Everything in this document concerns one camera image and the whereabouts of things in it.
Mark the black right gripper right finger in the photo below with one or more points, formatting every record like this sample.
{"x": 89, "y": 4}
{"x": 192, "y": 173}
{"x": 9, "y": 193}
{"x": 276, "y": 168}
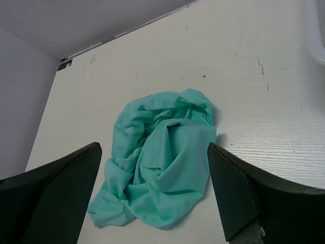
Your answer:
{"x": 256, "y": 206}

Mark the teal green t-shirt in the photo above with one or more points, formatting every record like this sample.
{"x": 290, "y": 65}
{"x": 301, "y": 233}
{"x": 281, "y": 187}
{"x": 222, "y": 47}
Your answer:
{"x": 158, "y": 169}

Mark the white plastic laundry basket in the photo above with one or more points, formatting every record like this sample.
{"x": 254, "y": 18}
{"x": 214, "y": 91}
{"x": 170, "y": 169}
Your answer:
{"x": 314, "y": 13}

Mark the dark label sticker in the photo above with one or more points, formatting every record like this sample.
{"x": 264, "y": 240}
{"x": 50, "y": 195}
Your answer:
{"x": 64, "y": 64}

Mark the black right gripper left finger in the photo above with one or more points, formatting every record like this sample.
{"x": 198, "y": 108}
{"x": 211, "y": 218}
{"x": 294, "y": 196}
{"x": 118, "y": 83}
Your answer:
{"x": 48, "y": 204}

